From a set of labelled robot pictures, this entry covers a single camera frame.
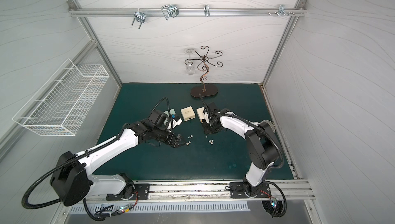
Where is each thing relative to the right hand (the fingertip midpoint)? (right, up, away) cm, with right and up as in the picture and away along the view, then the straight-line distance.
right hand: (206, 130), depth 91 cm
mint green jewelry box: (-23, +10, +9) cm, 27 cm away
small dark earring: (-1, -4, +1) cm, 4 cm away
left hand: (-14, -3, -14) cm, 19 cm away
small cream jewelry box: (-12, +9, +10) cm, 19 cm away
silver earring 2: (+2, -7, 0) cm, 7 cm away
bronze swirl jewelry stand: (-7, +24, +24) cm, 35 cm away
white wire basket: (-67, +16, -22) cm, 72 cm away
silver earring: (-10, -4, 0) cm, 11 cm away
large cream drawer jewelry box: (-3, +8, +8) cm, 12 cm away
